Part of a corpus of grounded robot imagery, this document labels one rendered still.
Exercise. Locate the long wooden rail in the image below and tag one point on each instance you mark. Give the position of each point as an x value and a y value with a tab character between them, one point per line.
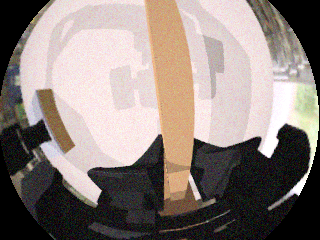
174	91

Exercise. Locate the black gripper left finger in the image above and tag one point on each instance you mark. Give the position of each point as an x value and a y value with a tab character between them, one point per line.
146	175

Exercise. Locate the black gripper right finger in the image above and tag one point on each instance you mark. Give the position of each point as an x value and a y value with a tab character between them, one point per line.
210	163

